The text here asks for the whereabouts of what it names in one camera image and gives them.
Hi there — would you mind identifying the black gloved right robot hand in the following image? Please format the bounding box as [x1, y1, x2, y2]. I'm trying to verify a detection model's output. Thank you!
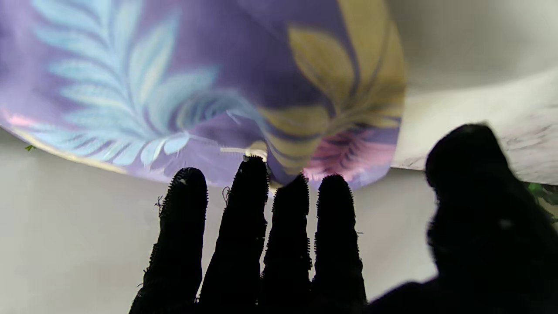
[129, 123, 558, 314]

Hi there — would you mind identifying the large green leafy plant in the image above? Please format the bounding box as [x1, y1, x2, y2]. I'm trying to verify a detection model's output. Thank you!
[527, 182, 558, 223]

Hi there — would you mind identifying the blue floral pillowcase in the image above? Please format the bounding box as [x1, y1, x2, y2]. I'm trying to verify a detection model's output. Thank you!
[0, 0, 408, 190]

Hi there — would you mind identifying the white backdrop cloth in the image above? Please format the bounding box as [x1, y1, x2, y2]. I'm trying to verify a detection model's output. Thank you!
[0, 0, 558, 314]

